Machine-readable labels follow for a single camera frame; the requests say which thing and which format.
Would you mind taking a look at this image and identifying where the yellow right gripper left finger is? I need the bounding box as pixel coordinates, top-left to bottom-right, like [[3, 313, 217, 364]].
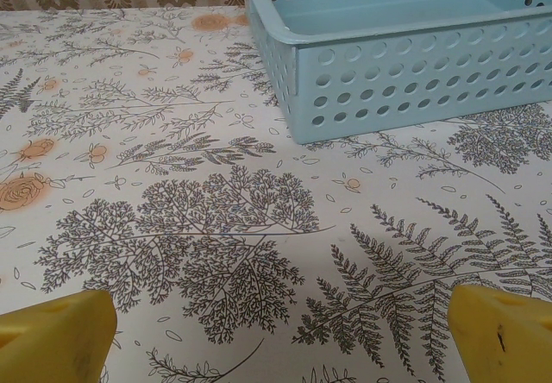
[[0, 288, 118, 383]]

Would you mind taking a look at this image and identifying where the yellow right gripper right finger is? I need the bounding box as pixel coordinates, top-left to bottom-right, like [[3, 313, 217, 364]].
[[446, 283, 552, 383]]

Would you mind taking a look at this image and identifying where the light blue perforated plastic basket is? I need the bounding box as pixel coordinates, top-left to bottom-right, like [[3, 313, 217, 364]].
[[248, 0, 552, 145]]

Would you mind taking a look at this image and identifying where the floral patterned table cover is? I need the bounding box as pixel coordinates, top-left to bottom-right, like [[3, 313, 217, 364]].
[[0, 5, 552, 383]]

